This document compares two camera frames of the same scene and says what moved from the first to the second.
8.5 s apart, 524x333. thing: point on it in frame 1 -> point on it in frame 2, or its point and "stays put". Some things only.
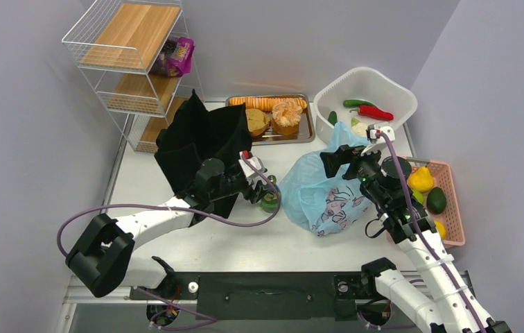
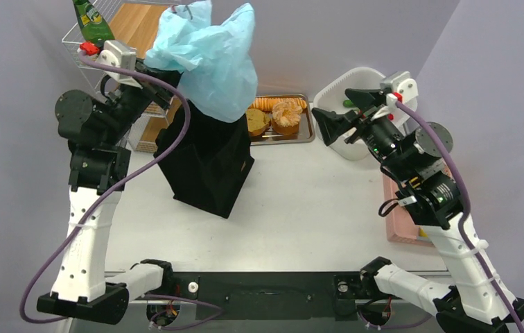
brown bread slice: [257, 121] stays put
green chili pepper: [356, 103] stays put
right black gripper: [346, 154] -> [333, 124]
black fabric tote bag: [195, 132] stays put
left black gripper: [253, 195] -> [151, 91]
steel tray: [305, 133] stays put
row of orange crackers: [263, 103] stays put
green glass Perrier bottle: [269, 202] -> [93, 26]
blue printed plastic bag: [321, 204] -> [220, 75]
